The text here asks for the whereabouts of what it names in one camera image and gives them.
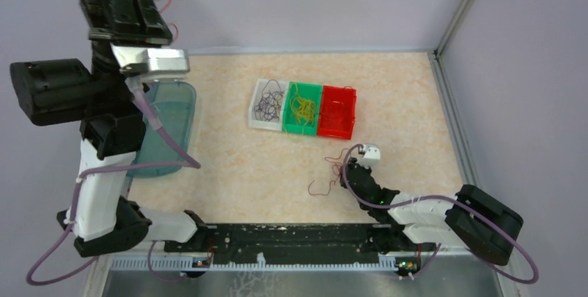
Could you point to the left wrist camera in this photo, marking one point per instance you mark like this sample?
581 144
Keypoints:
151 64

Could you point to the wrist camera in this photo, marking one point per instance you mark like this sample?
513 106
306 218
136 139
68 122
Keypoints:
370 156
151 64

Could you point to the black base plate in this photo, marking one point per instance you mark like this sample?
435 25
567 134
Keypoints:
305 244

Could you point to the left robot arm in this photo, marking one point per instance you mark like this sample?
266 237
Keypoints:
113 113

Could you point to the teal translucent tray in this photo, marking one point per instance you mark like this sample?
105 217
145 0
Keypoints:
174 104

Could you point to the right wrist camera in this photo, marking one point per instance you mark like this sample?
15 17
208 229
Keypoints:
370 156

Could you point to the green plastic bin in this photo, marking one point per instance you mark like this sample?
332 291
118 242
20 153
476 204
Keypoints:
302 109

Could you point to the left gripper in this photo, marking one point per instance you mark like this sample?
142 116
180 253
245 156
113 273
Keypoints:
108 10

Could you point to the white plastic bin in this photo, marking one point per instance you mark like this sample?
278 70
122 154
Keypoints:
267 105

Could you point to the red plastic bin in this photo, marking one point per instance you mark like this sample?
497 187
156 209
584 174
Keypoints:
337 112

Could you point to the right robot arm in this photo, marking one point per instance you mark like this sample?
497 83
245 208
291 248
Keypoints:
470 219

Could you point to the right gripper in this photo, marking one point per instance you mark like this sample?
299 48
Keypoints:
351 165

